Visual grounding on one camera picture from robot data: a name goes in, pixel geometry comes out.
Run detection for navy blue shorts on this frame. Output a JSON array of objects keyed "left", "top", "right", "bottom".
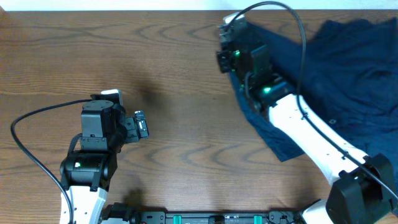
[{"left": 228, "top": 21, "right": 398, "bottom": 162}]

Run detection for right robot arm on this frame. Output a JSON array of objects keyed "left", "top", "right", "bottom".
[{"left": 216, "top": 16, "right": 397, "bottom": 223}]

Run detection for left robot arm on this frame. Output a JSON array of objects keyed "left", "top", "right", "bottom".
[{"left": 60, "top": 100, "right": 149, "bottom": 223}]

